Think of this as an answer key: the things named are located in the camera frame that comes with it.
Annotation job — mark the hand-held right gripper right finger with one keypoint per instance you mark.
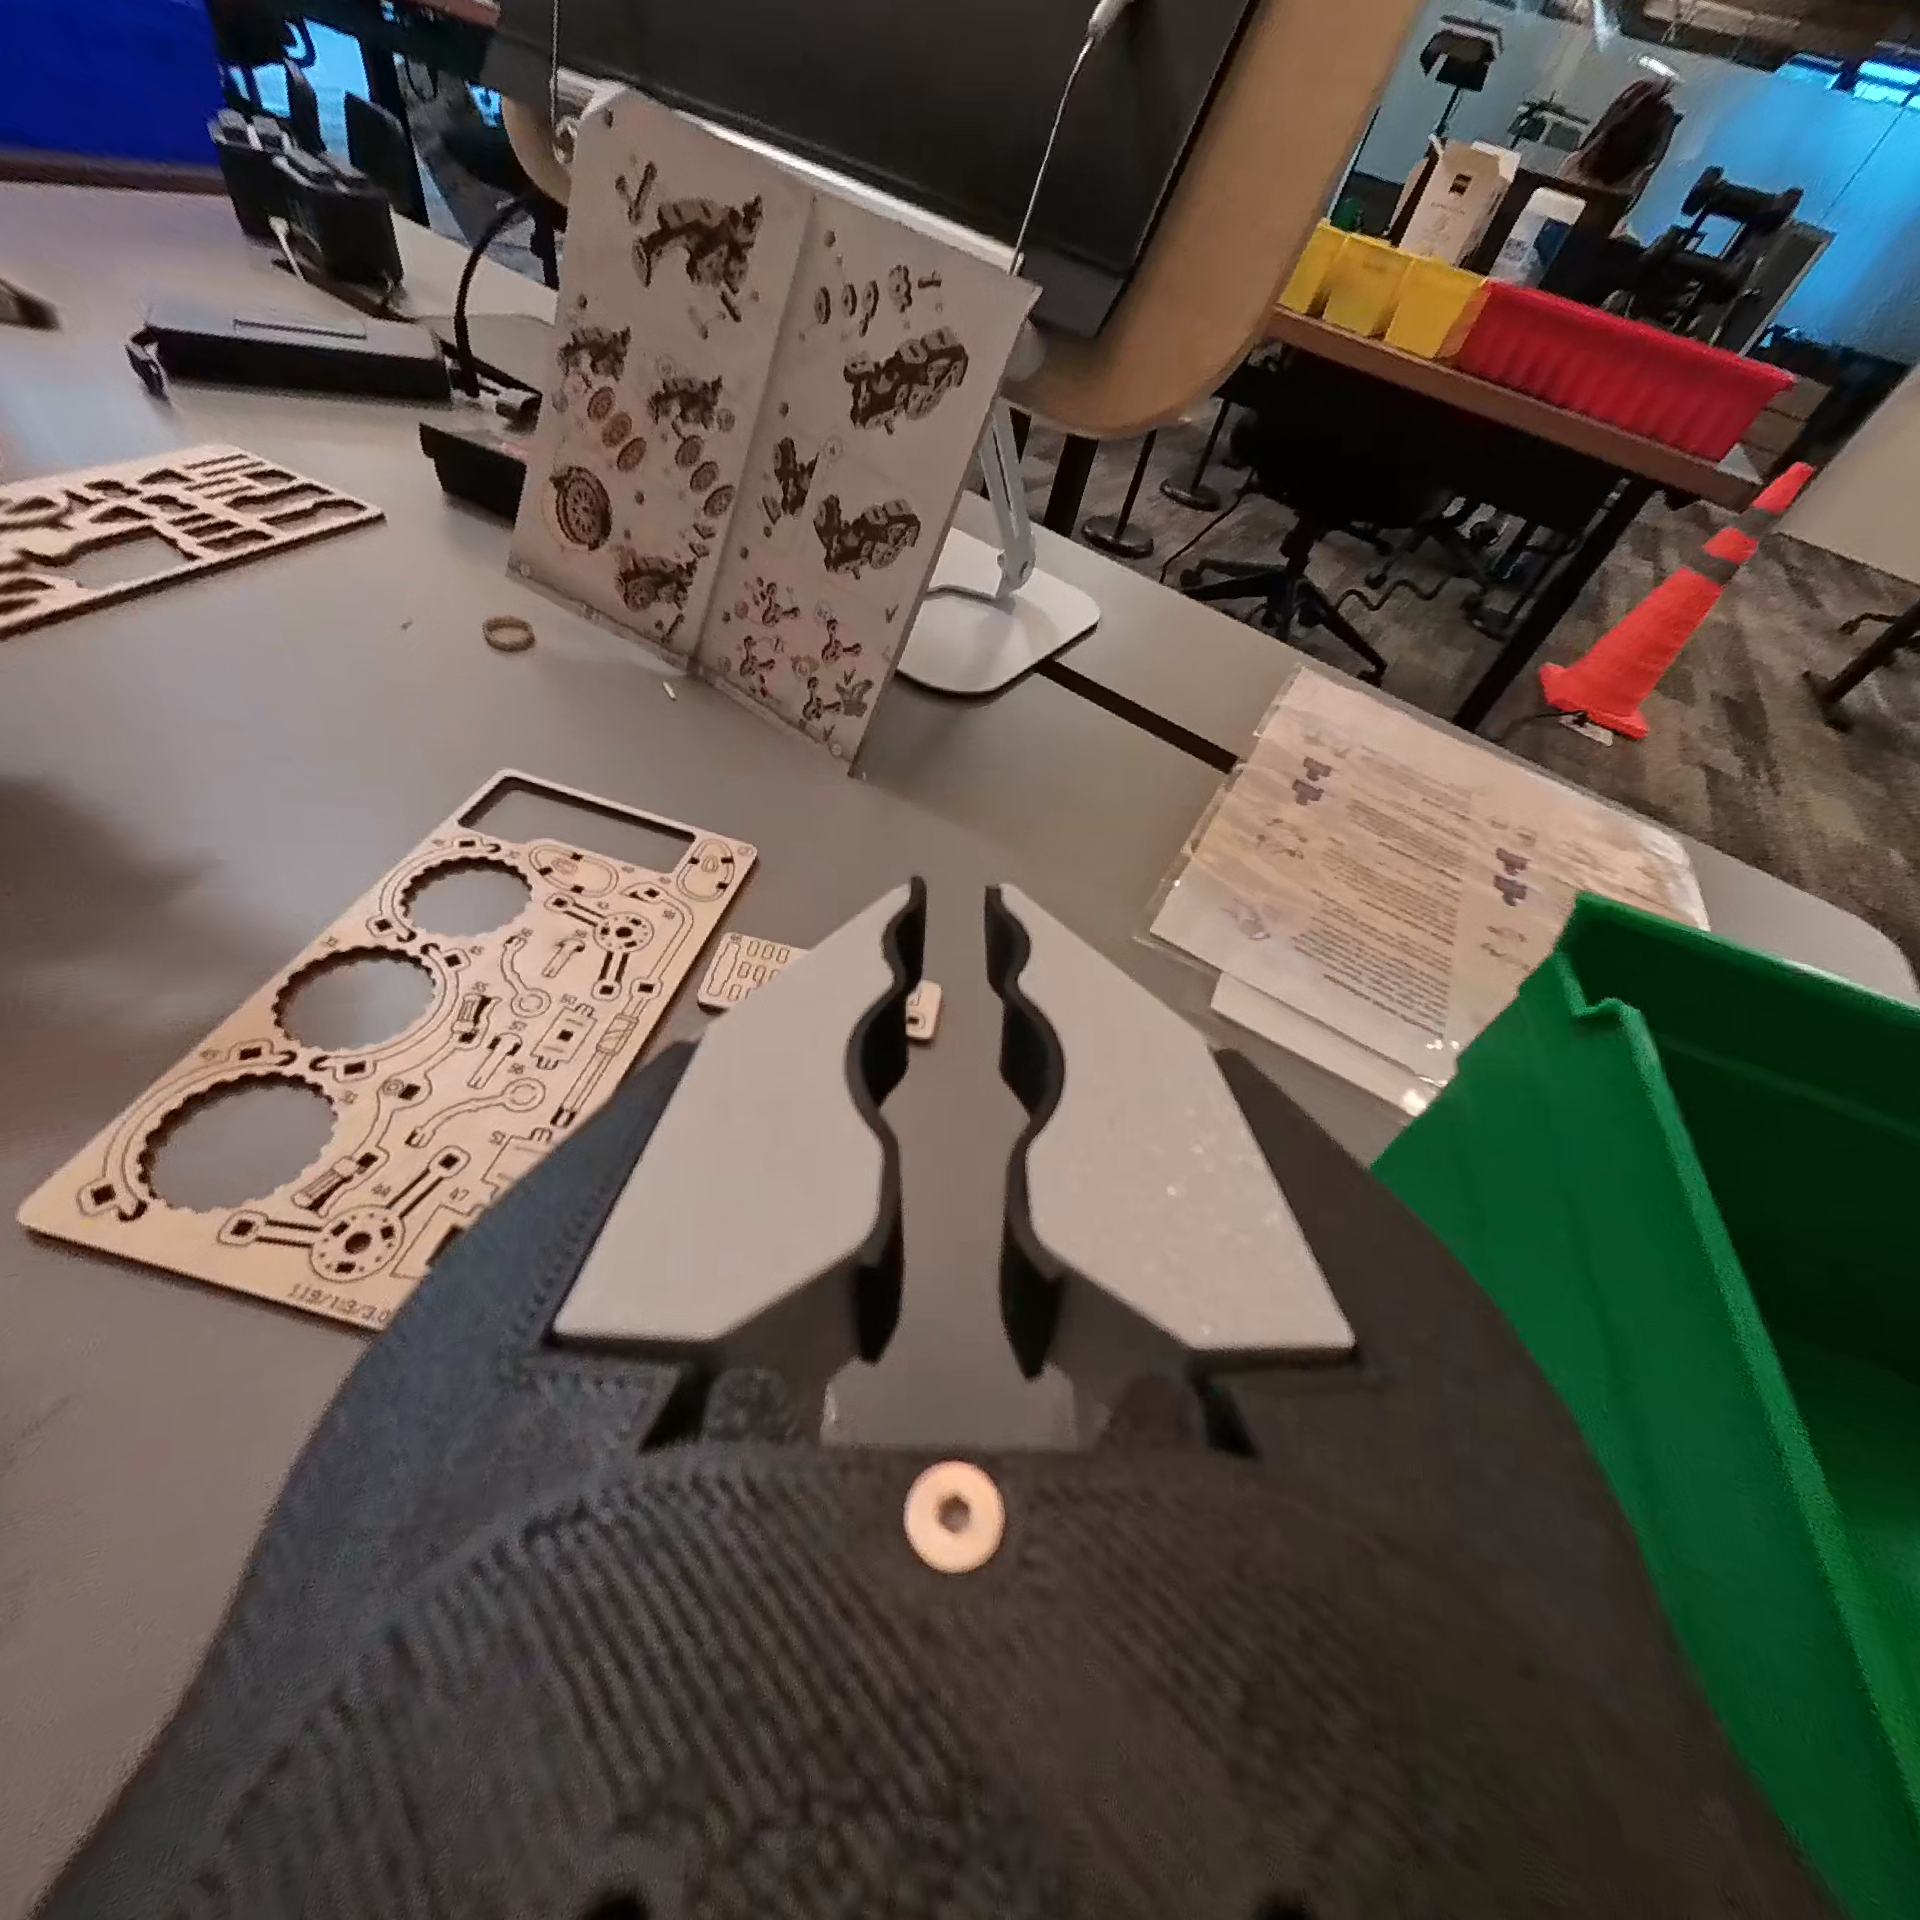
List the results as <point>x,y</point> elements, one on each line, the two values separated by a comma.
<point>1185,1200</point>

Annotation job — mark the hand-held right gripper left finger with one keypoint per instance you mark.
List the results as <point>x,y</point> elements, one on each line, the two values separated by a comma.
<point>734,1200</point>

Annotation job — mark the tiny wooden puzzle piece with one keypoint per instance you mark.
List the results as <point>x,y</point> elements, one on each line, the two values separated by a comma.
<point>925,1008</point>

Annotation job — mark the grey desk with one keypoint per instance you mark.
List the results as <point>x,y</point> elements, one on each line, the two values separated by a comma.
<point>960,810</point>

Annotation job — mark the office desk with bins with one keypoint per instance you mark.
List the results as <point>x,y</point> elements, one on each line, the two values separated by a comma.
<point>1501,397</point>

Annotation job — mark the small wooden panel piece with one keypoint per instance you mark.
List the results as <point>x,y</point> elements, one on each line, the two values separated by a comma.
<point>747,968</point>

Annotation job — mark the wooden sheet with round holes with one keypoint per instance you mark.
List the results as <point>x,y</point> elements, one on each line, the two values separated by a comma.
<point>646,901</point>

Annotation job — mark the shiny plastic document sleeve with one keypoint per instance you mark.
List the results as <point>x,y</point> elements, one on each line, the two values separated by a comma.
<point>1425,869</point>

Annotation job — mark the green plastic bin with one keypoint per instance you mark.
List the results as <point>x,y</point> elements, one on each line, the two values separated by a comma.
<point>1651,1200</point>

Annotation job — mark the black swivel office chair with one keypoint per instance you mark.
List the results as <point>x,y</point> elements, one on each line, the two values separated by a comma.
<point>1320,480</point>

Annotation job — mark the printed instruction booklet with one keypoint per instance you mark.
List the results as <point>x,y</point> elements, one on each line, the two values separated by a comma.
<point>751,450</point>

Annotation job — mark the orange traffic cone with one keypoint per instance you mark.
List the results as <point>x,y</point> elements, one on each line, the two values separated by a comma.
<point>1665,616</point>

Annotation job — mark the wooden sheet with empty cutouts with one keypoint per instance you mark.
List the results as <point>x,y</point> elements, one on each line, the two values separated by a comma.
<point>299,517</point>

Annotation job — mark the yellow plastic bin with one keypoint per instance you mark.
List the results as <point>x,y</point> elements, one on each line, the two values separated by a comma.
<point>1367,289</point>
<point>1313,269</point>
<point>1434,312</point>

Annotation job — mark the red plastic bin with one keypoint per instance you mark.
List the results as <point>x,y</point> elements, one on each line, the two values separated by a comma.
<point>1622,369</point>

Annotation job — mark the black flat device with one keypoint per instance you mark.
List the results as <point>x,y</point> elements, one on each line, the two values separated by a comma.
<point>299,356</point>

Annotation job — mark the monitor with silver stand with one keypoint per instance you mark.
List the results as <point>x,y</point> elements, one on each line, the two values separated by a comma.
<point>839,89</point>

